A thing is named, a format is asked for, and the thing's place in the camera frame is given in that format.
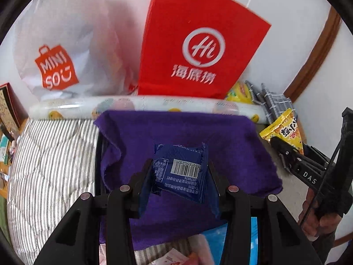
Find white plastic bag orange logo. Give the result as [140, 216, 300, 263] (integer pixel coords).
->
[12, 0, 138, 102]

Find person's right hand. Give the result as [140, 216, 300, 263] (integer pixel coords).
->
[301, 190, 342, 238]

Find white teal packet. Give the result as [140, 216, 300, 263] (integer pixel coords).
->
[0, 136, 14, 163]

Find purple cloth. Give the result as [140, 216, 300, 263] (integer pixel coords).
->
[94, 110, 283, 252]

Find yellow green packets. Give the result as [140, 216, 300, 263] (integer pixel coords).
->
[226, 81, 257, 104]

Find white red snack packet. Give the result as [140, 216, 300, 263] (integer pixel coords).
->
[149, 248, 191, 265]

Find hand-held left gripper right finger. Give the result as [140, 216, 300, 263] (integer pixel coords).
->
[207, 160, 322, 265]

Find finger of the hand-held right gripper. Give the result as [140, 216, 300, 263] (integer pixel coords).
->
[303, 143, 335, 169]
[270, 136, 329, 191]

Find printed plastic film roll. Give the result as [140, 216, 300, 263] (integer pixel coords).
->
[29, 95, 272, 125]

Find yellow snack packet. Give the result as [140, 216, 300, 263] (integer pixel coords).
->
[259, 108, 305, 155]

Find grey checked cloth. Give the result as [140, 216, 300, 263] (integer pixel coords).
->
[245, 81, 297, 125]

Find red patterned box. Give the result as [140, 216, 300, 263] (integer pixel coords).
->
[0, 83, 28, 133]

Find brown wooden door frame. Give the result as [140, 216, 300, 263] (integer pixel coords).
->
[284, 6, 342, 102]

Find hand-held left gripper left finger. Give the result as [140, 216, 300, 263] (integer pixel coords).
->
[34, 159, 155, 265]

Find dark blue snack packet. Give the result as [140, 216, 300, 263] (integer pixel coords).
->
[150, 143, 208, 205]

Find red paper bag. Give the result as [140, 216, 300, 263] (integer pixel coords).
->
[137, 0, 272, 100]

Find grey striped quilt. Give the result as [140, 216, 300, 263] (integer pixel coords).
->
[8, 117, 221, 265]

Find light blue packet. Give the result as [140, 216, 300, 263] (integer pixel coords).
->
[204, 217, 260, 265]

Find pink white snack packet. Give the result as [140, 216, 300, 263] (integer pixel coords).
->
[188, 235, 216, 265]

